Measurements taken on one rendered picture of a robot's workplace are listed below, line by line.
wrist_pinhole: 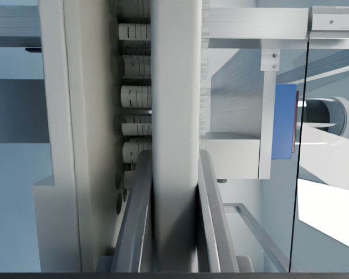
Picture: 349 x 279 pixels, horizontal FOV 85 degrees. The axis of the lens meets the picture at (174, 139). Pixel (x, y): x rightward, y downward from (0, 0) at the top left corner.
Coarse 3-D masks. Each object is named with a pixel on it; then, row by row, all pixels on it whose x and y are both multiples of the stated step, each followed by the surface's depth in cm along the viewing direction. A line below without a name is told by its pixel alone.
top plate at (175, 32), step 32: (160, 0) 7; (192, 0) 7; (160, 32) 7; (192, 32) 7; (160, 64) 7; (192, 64) 7; (160, 96) 7; (192, 96) 8; (160, 128) 8; (192, 128) 8; (160, 160) 8; (192, 160) 8; (160, 192) 8; (192, 192) 8; (160, 224) 8; (192, 224) 8; (160, 256) 8; (192, 256) 8
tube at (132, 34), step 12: (120, 24) 11; (132, 24) 11; (144, 24) 11; (120, 36) 11; (132, 36) 11; (144, 36) 11; (204, 36) 11; (132, 48) 12; (144, 48) 11; (204, 48) 11
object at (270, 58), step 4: (264, 52) 45; (268, 52) 45; (272, 52) 45; (276, 52) 45; (260, 56) 45; (264, 56) 45; (268, 56) 45; (272, 56) 45; (276, 56) 44; (260, 60) 45; (264, 60) 45; (268, 60) 45; (272, 60) 45; (276, 60) 45; (260, 64) 45; (264, 64) 45; (268, 64) 45; (272, 64) 45; (276, 64) 45; (260, 68) 45; (264, 68) 45; (268, 68) 45; (272, 68) 45; (276, 68) 45
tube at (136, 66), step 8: (112, 56) 11; (120, 56) 11; (128, 56) 11; (136, 56) 11; (144, 56) 11; (112, 64) 11; (120, 64) 11; (128, 64) 11; (136, 64) 11; (144, 64) 11; (208, 64) 11; (112, 72) 11; (120, 72) 11; (128, 72) 11; (136, 72) 11; (144, 72) 11
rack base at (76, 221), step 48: (48, 0) 7; (96, 0) 9; (48, 48) 7; (96, 48) 9; (48, 96) 7; (96, 96) 9; (96, 144) 9; (48, 192) 8; (96, 192) 9; (48, 240) 8; (96, 240) 9
